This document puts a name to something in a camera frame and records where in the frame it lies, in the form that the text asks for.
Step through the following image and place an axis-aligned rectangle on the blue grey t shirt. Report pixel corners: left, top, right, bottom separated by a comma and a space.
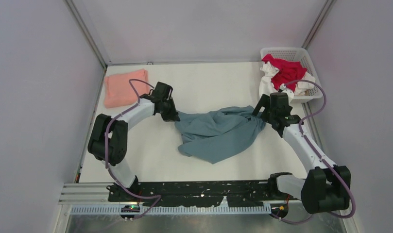
174, 106, 266, 164

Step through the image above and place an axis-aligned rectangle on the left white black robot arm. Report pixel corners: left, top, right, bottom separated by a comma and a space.
87, 82, 180, 201

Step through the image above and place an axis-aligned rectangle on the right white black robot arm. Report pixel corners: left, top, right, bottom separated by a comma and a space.
252, 92, 352, 214

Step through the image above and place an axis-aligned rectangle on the white t shirt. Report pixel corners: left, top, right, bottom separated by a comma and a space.
258, 61, 315, 102

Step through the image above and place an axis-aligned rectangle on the red t shirt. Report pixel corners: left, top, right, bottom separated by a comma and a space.
262, 54, 308, 88

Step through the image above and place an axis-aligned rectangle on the folded pink t shirt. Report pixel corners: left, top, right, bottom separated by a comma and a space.
103, 69, 148, 108

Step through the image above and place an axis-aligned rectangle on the white plastic laundry basket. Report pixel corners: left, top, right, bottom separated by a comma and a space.
260, 47, 323, 103

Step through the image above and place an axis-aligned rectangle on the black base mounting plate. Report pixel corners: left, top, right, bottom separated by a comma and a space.
106, 180, 289, 207

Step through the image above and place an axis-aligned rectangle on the white slotted cable duct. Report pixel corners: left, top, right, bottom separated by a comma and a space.
70, 203, 271, 215

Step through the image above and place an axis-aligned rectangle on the aluminium frame rail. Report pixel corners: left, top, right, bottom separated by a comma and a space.
58, 180, 352, 205

